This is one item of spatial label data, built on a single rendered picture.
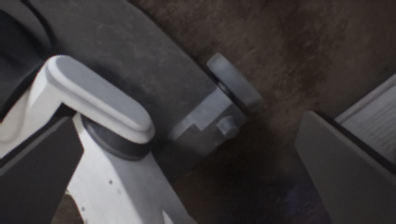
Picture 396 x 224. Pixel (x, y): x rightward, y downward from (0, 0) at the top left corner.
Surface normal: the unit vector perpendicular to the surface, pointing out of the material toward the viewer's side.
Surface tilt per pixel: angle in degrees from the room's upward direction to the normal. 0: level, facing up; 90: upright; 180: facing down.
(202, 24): 0
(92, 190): 55
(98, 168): 43
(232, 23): 0
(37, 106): 0
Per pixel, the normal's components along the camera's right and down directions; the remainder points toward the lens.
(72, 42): 0.26, 0.52
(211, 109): -0.29, 0.00
